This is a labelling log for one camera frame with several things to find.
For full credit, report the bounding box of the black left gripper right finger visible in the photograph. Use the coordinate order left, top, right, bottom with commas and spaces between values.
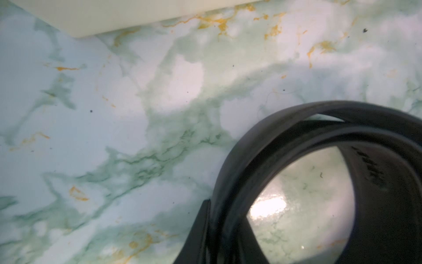
238, 218, 269, 264

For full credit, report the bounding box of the black leather belt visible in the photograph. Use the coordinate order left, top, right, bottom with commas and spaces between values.
208, 101, 422, 264

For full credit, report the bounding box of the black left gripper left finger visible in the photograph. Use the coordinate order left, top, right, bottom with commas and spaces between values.
174, 200, 211, 264

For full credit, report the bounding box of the white compartment storage box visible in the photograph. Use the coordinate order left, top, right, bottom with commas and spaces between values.
13, 0, 249, 37

